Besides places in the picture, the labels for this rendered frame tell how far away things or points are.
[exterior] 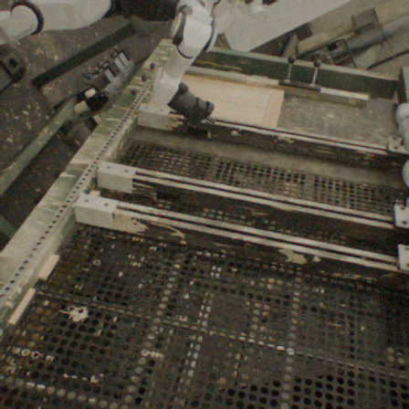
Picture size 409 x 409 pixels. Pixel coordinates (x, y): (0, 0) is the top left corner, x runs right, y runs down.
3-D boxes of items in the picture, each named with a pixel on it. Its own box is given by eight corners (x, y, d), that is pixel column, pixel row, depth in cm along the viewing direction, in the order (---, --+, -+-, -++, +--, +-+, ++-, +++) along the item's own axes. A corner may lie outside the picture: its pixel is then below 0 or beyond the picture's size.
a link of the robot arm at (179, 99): (170, 113, 187) (145, 98, 181) (173, 90, 192) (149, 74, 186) (191, 100, 180) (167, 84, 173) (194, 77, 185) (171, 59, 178)
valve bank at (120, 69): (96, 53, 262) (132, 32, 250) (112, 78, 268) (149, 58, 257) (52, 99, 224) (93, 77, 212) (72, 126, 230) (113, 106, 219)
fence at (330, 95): (172, 70, 258) (172, 62, 256) (365, 102, 246) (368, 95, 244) (169, 74, 254) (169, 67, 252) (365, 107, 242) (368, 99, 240)
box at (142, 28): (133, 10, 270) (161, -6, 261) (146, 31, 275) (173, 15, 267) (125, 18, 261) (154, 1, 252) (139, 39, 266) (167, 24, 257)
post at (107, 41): (35, 76, 304) (134, 17, 269) (42, 84, 307) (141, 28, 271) (30, 80, 300) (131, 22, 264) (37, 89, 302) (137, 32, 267)
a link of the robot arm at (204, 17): (225, 19, 158) (211, 6, 177) (185, 2, 154) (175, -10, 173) (209, 55, 163) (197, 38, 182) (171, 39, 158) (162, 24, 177)
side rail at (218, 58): (183, 61, 281) (184, 41, 274) (392, 95, 267) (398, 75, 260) (181, 66, 276) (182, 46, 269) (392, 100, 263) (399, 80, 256)
